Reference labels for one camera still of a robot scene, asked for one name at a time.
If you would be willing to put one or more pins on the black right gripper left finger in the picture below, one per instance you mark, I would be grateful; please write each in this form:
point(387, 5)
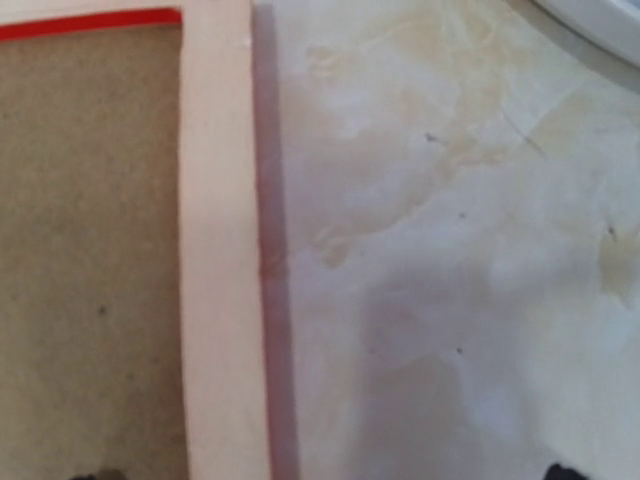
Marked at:
point(102, 474)

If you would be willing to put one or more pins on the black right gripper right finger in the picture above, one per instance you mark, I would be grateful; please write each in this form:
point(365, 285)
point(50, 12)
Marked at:
point(557, 471)

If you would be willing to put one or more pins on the brown backing cardboard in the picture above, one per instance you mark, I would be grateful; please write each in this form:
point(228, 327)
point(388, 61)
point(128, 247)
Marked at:
point(90, 336)

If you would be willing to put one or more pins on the red wooden picture frame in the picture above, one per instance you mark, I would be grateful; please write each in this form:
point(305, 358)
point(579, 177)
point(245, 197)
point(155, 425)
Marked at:
point(236, 364)

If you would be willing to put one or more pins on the white patterned plate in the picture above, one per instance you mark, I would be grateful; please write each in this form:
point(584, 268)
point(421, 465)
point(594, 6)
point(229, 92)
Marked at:
point(612, 25)

